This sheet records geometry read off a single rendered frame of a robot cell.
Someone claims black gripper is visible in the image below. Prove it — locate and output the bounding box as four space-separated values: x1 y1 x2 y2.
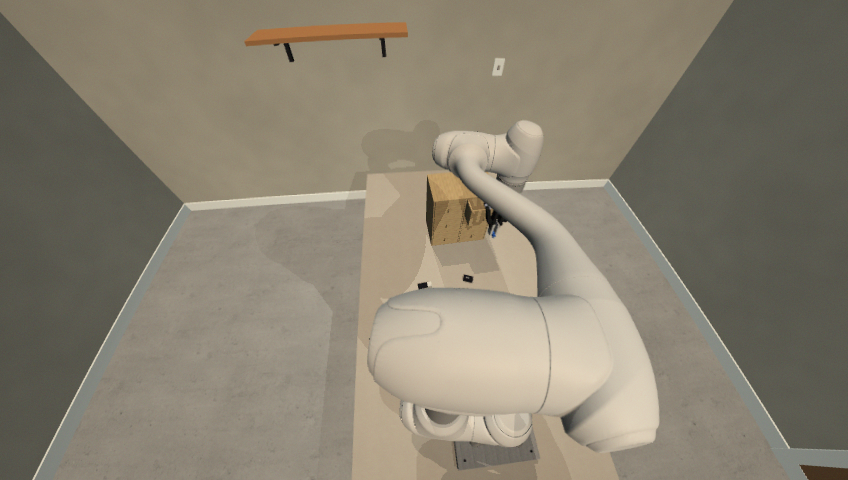
484 203 507 236

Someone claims small wooden chest of drawers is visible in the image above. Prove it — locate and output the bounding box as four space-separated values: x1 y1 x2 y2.
426 172 478 246

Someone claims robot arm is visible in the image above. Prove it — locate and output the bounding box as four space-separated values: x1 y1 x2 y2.
367 120 659 453

